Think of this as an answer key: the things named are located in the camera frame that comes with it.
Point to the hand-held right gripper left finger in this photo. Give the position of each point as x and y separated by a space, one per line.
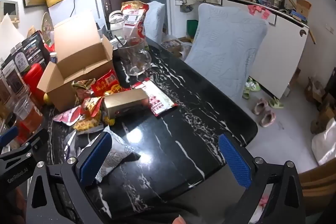
95 158

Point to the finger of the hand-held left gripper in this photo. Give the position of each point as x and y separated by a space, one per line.
8 135
15 161

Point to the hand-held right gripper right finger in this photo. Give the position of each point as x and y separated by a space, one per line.
235 163

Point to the white patterned snack packet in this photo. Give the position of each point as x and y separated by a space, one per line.
118 153

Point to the gold rectangular box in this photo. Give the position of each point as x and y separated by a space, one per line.
123 100

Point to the red snack packet gold print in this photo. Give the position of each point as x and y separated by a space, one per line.
105 82

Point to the red white packet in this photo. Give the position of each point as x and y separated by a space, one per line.
157 100

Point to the brown cardboard box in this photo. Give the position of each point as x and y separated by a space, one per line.
78 56

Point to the person's right hand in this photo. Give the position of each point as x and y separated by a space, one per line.
179 220

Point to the clear jar orange contents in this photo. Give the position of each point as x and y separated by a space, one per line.
29 113

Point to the clear jar brown contents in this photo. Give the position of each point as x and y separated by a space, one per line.
4 90

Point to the pink snack packet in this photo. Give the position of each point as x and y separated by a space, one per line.
67 116

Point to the small red yellow packet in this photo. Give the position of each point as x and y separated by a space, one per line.
90 104

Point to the yellow pear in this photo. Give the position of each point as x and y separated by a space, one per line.
47 98

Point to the pink slipper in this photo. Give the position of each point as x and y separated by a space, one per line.
267 119
260 106

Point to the clear jar dark label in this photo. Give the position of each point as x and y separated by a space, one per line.
13 77

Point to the red plastic container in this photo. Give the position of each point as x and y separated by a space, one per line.
34 79

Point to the green slipper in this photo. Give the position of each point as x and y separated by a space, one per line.
250 87
276 103

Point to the green brown snack packet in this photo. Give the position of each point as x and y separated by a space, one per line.
81 85

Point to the clear jar green label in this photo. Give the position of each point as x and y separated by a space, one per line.
21 61

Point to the black stand-up pouch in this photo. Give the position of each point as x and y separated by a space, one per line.
35 48

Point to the white plastic bag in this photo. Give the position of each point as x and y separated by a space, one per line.
325 142

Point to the white foam board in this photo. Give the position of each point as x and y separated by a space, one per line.
9 35

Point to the clear glass mug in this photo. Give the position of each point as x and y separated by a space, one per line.
131 61

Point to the pile of brown cartons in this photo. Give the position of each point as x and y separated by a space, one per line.
323 108

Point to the chair with leaf-pattern cover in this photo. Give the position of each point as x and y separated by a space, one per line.
223 50
155 22

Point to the woven round fan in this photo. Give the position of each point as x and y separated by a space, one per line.
47 24

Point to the metal spoon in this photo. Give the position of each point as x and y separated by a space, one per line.
119 41

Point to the white cabinet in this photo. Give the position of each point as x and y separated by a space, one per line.
283 50

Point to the open box of goods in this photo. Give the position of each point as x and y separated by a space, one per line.
172 45

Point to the white thermos jug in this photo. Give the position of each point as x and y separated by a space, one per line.
115 20

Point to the red white nut bag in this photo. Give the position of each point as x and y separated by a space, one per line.
134 22

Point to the green shopping bag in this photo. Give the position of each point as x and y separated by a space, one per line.
192 28

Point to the white fridge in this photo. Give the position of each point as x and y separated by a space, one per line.
86 3

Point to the pink cloth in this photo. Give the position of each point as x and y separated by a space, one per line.
258 11

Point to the brown cardboard carton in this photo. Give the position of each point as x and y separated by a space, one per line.
304 7

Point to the beige wall intercom panel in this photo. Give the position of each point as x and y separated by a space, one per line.
9 10

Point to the white wall switch box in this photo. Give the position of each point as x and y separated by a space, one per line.
178 2

